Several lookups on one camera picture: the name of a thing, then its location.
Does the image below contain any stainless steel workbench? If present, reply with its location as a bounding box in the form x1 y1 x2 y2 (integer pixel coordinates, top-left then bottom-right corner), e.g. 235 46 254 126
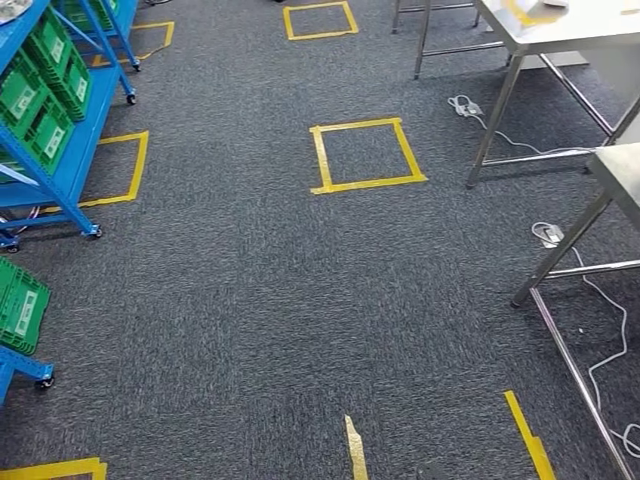
509 142 640 480

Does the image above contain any yellow floor tape outline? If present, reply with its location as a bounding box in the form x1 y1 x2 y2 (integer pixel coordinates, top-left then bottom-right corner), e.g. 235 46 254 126
343 390 557 480
282 1 360 42
309 117 429 196

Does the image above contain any stainless steel table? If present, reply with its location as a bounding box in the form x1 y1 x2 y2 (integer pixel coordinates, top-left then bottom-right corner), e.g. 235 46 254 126
465 0 640 191
391 0 513 81

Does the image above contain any pale patterned object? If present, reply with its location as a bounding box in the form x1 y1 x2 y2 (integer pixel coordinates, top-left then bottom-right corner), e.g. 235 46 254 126
0 0 33 26

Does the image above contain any white adapter cable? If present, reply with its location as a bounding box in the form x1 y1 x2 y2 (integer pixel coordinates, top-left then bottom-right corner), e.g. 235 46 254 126
447 94 593 158

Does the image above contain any thin floor cable loop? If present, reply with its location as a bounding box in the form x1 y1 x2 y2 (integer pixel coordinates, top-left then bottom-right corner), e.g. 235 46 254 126
0 205 41 238

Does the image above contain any white power strip cable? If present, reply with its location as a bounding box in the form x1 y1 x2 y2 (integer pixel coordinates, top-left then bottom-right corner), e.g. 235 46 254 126
531 221 640 460

